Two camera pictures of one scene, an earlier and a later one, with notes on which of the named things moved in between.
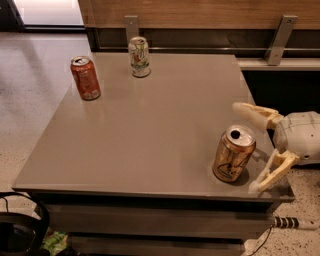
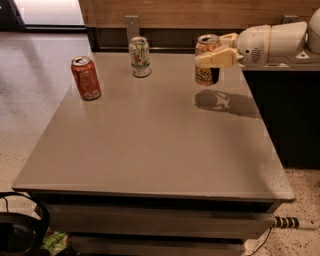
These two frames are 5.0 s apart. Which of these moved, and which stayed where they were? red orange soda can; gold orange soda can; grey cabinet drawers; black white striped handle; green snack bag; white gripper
Moved: white gripper; gold orange soda can
Stayed: red orange soda can; green snack bag; grey cabinet drawers; black white striped handle
